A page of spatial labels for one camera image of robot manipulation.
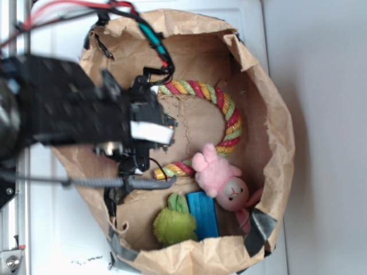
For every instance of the pink plush sheep toy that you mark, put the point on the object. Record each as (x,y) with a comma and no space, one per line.
(221,181)

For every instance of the black metal bracket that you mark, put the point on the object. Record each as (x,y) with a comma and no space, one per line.
(9,187)

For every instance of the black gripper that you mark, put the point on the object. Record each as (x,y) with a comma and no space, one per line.
(53,102)

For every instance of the aluminium frame rail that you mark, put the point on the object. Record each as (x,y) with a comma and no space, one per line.
(15,258)

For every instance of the brown paper bag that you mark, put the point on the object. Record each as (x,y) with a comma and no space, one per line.
(207,49)

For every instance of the multicolour twisted rope toy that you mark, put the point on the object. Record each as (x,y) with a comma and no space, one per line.
(233,127)

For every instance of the blue rectangular block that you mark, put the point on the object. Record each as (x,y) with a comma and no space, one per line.
(202,207)

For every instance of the green fuzzy plush toy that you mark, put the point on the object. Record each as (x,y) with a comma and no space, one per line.
(175,223)

